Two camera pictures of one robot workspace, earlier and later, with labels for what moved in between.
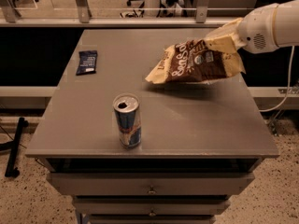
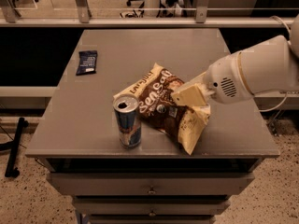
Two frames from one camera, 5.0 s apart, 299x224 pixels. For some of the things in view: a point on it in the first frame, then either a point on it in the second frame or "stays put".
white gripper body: x=256 y=30 to x=223 y=78
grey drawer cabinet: x=201 y=142 stays put
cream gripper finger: x=230 y=28 to x=196 y=80
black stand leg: x=10 y=170 stays put
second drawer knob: x=152 y=215 stays put
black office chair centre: x=173 y=3 stays put
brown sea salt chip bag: x=192 y=61 to x=183 y=122
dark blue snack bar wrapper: x=87 y=62 stays put
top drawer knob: x=151 y=191 stays put
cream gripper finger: x=225 y=43 to x=192 y=96
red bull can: x=126 y=106 stays put
